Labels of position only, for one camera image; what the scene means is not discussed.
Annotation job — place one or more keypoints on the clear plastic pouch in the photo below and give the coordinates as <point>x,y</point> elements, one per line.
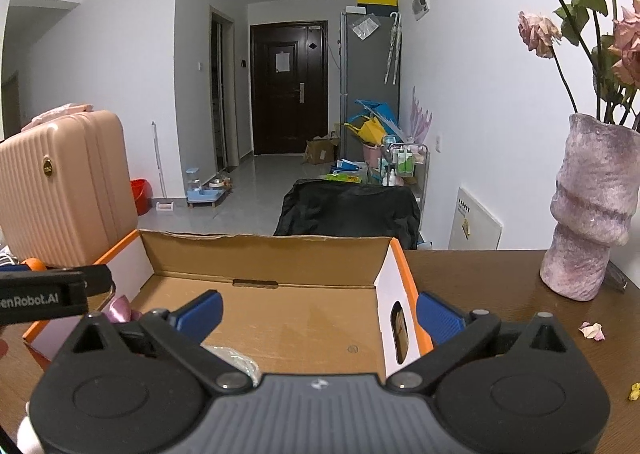
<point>365,27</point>

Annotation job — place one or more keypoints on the grey refrigerator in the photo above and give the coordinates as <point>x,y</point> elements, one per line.
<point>360,74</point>

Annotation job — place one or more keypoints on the pink folded cloth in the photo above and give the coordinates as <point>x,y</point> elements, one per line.
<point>55,113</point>

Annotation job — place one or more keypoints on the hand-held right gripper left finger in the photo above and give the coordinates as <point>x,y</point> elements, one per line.
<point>200,314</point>

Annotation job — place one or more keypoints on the pink bucket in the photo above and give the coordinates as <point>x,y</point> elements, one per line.
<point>372,154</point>

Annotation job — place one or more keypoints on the white paper notice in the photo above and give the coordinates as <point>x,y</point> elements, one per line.
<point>283,62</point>

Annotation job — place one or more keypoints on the blue pet feeder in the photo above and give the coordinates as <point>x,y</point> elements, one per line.
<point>195,184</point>

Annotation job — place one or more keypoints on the folded pale umbrella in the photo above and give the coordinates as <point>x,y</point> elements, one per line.
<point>388,54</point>
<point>397,54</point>

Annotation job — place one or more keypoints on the metal trolley cart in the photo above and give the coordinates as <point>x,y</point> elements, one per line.
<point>417,179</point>

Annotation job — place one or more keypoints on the dark brown entrance door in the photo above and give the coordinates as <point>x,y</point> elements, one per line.
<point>280,109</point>

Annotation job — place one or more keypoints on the white flat board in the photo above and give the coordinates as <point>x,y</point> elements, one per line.
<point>475,224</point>

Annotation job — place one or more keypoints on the yellow bag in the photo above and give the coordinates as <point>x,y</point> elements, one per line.
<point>372,129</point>

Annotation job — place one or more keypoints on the pink textured vase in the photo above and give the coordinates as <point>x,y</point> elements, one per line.
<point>585,214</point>

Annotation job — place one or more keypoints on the group of toiletry bottles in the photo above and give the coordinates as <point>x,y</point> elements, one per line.
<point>406,162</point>

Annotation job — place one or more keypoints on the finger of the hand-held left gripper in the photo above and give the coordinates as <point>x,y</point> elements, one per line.
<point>100,279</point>

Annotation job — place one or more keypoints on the black cloth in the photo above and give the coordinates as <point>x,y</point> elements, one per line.
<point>345,209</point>

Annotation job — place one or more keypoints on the clear plastic bag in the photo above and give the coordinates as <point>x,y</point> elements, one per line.
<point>240,361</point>

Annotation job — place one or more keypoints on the yellow fallen petal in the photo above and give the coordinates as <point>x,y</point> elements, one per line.
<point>635,391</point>

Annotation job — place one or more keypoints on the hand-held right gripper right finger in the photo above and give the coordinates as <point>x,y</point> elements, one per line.
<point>440,316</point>

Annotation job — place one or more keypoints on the white wall socket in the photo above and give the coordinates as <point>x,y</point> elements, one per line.
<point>440,144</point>

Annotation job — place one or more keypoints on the red bucket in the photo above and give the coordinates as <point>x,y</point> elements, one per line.
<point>140,196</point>

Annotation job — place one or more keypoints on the dark interior door frame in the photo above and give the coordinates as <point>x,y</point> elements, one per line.
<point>231,84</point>

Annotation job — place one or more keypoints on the pink satin ribbon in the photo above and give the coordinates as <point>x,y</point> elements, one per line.
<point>120,309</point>

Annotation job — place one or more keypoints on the brown cardboard carton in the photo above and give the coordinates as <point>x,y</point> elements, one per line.
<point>320,152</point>

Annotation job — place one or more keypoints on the pink ribbed suitcase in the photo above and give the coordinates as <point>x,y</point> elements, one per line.
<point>60,184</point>

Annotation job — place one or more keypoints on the pink fallen petal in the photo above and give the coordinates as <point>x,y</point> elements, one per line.
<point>592,330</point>

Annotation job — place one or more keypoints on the orange-edged cardboard box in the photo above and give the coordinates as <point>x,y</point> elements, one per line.
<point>310,324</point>

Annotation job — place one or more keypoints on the dark flat object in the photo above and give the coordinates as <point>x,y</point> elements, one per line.
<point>617,279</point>

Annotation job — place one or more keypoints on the dried pink rose bouquet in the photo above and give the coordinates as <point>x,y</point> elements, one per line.
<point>537,29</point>

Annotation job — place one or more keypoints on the white mop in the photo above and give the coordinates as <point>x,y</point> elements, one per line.
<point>165,206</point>

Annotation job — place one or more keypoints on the colourful packets pile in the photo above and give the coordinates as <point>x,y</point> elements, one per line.
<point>345,177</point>

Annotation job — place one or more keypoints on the pink feather wings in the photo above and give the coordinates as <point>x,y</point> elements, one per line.
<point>417,119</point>

